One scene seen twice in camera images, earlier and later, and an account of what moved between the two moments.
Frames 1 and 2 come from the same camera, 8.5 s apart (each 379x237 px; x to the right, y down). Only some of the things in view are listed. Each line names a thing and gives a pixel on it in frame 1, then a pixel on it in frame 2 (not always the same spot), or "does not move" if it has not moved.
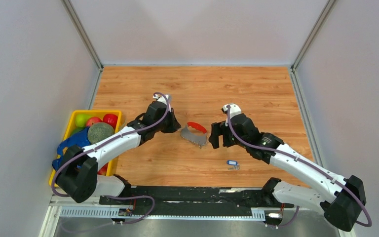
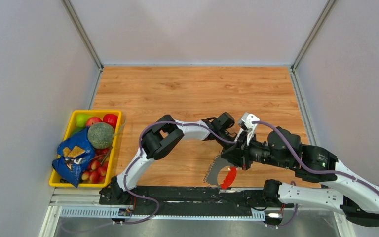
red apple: x=93 y=119 does not move
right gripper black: x=217 y=129 to x=238 y=154
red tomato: x=110 y=118 does not move
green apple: x=81 y=119 does not move
